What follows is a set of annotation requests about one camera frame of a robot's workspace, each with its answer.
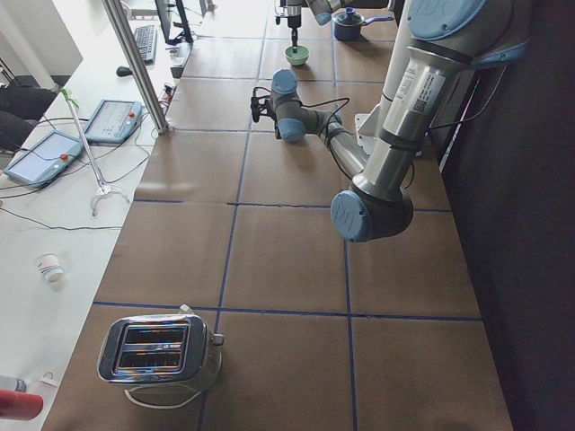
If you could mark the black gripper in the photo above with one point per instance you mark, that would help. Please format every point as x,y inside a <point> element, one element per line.
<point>294,20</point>
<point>278,133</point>

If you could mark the green bowl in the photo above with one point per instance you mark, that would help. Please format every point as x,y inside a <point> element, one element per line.
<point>297,56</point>

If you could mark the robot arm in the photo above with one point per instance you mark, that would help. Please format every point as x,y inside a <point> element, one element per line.
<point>321,9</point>
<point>435,43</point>

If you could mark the blue saucepan with lid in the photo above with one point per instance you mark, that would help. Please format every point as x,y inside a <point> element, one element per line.
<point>349,24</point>

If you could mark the black keyboard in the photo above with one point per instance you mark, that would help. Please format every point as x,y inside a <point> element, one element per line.
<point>145,38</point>

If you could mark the black computer mouse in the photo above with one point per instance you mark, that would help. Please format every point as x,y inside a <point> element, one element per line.
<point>123,71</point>

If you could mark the far teach pendant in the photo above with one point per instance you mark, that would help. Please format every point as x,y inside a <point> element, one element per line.
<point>113,122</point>

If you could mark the teach pendant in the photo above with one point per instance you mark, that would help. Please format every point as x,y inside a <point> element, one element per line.
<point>113,122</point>
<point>38,166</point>

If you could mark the near teach pendant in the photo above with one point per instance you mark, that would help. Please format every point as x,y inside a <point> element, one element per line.
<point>38,166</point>

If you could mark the paper cup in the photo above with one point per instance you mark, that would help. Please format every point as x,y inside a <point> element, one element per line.
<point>49,267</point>

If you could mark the silver toaster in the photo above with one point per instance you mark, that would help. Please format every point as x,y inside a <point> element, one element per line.
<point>161,361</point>

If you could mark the red bottle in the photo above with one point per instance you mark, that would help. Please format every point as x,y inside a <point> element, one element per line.
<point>16,402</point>

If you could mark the white pedestal column with base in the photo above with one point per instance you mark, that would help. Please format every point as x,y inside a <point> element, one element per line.
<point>370,128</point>

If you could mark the aluminium frame post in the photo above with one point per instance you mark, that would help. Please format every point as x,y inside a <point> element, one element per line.
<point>120,25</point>

